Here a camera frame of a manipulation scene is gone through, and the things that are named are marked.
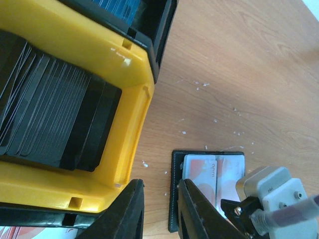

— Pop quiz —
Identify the black card holder wallet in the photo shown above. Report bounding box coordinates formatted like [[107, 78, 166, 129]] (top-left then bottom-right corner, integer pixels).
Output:
[[168, 149, 244, 233]]

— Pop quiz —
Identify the black card bin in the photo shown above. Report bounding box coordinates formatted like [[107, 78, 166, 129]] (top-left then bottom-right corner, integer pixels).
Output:
[[0, 202, 103, 229], [61, 0, 178, 83]]

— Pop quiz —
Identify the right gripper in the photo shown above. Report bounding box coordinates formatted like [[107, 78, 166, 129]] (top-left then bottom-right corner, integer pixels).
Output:
[[221, 196, 270, 239]]

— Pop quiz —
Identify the blue card stack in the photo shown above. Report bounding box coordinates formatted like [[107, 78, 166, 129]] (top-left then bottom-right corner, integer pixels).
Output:
[[92, 0, 141, 25]]

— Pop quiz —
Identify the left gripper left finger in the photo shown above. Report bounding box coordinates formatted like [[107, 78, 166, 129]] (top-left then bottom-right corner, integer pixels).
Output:
[[77, 179, 145, 239]]

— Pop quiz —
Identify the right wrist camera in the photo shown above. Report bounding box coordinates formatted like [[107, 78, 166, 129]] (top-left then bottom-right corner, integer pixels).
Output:
[[235, 166, 317, 239]]

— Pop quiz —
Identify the yellow card bin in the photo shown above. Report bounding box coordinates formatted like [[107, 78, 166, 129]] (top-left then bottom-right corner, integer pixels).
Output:
[[0, 0, 154, 213]]

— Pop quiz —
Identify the dark grey card stack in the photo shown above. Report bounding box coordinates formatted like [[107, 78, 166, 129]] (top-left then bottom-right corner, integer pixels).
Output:
[[0, 31, 122, 172]]

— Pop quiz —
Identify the left black card bin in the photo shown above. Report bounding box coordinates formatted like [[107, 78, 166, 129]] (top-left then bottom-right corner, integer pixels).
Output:
[[0, 202, 103, 229]]

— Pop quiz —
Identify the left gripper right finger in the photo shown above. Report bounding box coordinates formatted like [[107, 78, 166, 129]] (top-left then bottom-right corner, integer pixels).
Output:
[[177, 179, 245, 239]]

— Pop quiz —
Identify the right black card bin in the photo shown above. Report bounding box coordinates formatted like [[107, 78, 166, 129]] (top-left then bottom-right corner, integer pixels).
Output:
[[61, 0, 178, 83]]

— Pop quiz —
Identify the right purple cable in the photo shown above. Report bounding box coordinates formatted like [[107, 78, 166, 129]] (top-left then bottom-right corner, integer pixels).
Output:
[[249, 194, 319, 235]]

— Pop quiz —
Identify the red white card stack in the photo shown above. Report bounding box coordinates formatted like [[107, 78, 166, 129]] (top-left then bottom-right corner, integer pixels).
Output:
[[0, 226, 78, 239]]

